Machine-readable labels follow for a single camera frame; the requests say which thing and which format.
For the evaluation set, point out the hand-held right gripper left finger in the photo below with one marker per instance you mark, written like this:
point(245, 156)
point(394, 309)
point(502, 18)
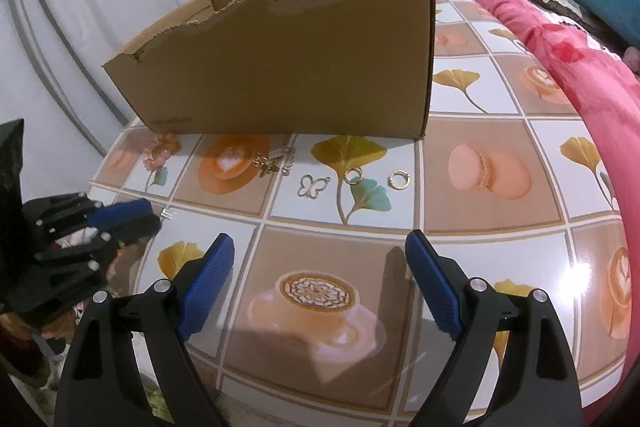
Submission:
point(207, 292)

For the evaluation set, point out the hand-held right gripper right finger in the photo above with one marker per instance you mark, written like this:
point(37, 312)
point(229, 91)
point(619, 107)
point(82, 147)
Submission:
point(432, 292)

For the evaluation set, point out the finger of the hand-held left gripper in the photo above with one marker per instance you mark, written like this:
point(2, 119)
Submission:
point(135, 227)
point(125, 209)

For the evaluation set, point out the brown cardboard box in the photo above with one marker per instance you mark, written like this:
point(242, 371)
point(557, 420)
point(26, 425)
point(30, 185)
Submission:
point(300, 72)

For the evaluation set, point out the patterned tablecloth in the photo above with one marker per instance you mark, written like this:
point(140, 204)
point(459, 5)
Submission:
point(475, 217)

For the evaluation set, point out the gold hoop earring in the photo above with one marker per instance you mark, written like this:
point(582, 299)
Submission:
point(391, 179)

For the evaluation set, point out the butterfly outline pendant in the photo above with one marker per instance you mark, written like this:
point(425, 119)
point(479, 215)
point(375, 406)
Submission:
point(305, 189)

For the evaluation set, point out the white curtain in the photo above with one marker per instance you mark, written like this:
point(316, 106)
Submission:
point(75, 7)

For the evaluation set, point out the pink floral blanket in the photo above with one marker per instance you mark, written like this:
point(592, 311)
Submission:
point(575, 72)

